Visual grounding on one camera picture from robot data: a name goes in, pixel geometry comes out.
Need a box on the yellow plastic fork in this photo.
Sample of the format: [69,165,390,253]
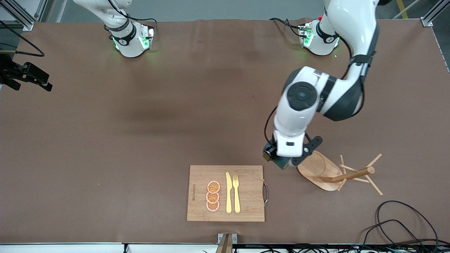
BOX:
[232,175,241,214]

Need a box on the black looped cable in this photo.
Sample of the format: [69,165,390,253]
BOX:
[359,219,422,253]
[375,200,440,253]

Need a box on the metal mount bracket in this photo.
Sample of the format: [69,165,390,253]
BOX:
[217,233,238,253]

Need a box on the brown table cover sheet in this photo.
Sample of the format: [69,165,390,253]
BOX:
[0,18,450,245]

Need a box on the black arm base cable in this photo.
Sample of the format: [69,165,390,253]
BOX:
[269,18,303,37]
[121,14,158,27]

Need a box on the yellow plastic knife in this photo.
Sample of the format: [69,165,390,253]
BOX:
[226,172,233,214]

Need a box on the bamboo cutting board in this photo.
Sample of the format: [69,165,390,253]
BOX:
[187,165,269,222]

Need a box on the dark green cup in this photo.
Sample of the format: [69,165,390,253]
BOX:
[272,156,293,170]

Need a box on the wooden mug tree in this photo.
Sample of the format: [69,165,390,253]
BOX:
[296,149,384,196]

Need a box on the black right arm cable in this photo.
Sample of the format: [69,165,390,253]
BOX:
[0,20,45,57]

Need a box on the aluminium frame profile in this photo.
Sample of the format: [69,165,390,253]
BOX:
[421,0,450,27]
[0,0,48,31]

